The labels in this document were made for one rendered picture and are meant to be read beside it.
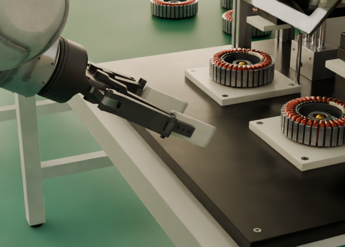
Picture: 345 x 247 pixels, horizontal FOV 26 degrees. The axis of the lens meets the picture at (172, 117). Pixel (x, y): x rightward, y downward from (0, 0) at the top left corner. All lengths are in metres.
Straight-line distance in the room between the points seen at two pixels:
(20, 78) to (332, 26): 0.79
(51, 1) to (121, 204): 1.83
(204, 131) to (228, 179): 0.08
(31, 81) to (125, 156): 0.30
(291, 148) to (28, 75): 0.40
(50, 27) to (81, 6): 1.20
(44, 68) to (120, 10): 0.97
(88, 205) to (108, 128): 1.27
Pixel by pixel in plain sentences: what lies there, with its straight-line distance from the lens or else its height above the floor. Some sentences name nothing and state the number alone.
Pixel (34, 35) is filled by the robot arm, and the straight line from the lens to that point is 0.64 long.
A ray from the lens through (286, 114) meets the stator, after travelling 1.08.
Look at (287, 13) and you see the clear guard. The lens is 0.85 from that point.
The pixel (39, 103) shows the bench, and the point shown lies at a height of 0.20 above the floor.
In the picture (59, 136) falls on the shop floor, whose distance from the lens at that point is 2.92.
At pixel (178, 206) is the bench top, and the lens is 0.98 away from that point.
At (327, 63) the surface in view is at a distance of 1.11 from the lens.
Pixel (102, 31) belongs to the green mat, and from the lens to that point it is 1.66.
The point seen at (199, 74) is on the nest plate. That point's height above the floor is 0.78.
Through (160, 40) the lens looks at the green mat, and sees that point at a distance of 1.59.
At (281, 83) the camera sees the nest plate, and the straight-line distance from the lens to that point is 1.29.
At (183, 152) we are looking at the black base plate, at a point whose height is 0.77.
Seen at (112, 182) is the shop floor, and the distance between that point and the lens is 2.57.
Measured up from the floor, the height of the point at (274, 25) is 0.88.
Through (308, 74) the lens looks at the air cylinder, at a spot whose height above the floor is 0.78.
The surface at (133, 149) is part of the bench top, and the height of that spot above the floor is 0.75.
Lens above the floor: 1.25
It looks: 24 degrees down
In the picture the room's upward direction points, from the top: straight up
